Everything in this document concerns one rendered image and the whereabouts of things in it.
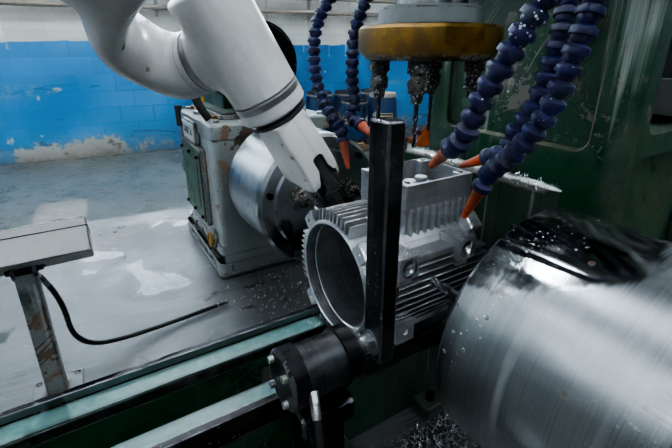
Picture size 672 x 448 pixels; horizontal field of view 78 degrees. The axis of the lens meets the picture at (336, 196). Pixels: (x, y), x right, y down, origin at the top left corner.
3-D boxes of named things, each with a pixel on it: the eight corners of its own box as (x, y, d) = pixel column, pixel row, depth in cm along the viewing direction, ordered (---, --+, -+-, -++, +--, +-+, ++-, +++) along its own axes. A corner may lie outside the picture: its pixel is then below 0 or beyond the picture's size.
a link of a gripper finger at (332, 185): (294, 140, 52) (294, 156, 57) (335, 186, 51) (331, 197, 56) (301, 134, 52) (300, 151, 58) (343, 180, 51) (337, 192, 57)
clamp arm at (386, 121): (381, 341, 47) (391, 115, 39) (398, 357, 45) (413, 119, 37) (355, 352, 46) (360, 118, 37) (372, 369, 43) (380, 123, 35)
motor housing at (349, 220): (397, 270, 77) (403, 171, 71) (480, 325, 62) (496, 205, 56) (301, 303, 67) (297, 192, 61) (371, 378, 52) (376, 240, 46)
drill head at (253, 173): (303, 199, 115) (301, 107, 106) (386, 252, 85) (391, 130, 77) (212, 218, 102) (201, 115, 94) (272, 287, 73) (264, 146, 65)
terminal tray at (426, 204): (418, 199, 69) (421, 156, 66) (469, 220, 60) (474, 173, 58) (358, 213, 63) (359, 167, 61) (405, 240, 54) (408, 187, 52)
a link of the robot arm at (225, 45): (217, 120, 50) (280, 98, 46) (142, 13, 43) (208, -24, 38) (245, 86, 56) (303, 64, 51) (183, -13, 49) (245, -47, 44)
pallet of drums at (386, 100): (377, 137, 642) (379, 87, 617) (403, 148, 571) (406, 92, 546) (302, 143, 604) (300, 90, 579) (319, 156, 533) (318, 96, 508)
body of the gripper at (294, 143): (235, 117, 55) (277, 181, 61) (264, 130, 47) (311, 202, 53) (279, 85, 57) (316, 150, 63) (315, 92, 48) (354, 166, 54)
